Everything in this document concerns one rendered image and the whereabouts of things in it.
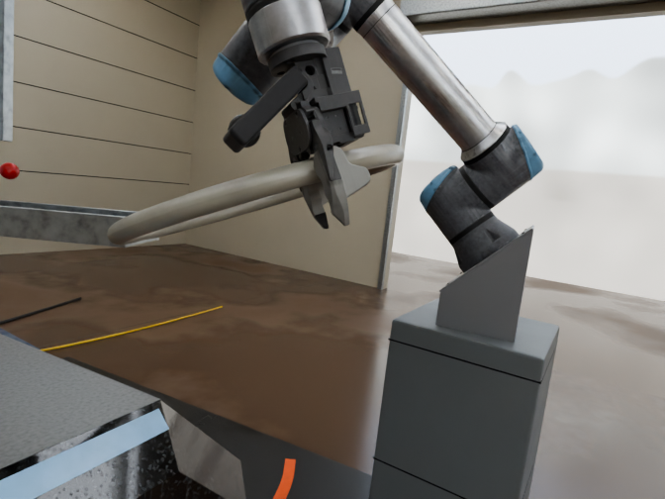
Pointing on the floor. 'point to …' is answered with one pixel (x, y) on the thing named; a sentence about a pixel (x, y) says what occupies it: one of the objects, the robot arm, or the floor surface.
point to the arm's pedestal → (460, 410)
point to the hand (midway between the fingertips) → (328, 219)
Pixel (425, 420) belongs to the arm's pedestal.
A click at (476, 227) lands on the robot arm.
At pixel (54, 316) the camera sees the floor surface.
